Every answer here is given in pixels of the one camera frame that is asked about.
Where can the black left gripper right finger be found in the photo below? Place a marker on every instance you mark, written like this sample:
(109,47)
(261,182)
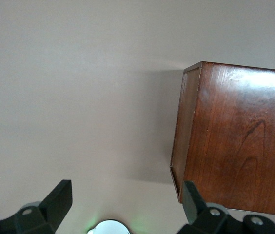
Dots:
(193,207)

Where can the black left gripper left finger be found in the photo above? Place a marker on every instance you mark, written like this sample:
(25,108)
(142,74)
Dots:
(54,207)

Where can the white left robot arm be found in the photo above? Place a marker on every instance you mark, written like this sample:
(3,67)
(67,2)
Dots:
(108,229)

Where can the dark brown wooden cabinet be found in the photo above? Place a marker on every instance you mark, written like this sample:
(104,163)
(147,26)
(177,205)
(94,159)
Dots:
(237,134)

